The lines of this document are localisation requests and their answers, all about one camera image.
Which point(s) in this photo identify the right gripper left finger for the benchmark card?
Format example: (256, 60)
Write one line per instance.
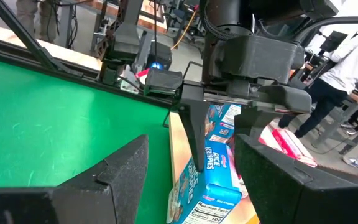
(89, 199)

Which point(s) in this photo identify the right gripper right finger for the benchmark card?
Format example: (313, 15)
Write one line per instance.
(291, 199)

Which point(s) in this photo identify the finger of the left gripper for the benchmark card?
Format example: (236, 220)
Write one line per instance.
(197, 130)
(249, 123)

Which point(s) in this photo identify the blue Rice Krispies cereal box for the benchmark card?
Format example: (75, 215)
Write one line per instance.
(219, 174)
(221, 124)

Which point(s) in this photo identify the red Froot Loops cereal box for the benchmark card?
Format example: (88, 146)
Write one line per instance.
(294, 149)
(267, 138)

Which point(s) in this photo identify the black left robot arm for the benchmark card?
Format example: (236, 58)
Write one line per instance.
(228, 15)

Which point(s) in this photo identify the green table mat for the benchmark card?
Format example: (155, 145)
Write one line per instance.
(57, 124)

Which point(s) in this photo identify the black device blue light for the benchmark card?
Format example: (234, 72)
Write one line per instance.
(162, 54)

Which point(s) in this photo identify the silver metal bracket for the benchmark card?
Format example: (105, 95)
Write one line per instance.
(130, 84)

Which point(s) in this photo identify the black aluminium table frame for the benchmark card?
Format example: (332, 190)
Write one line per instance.
(73, 76)

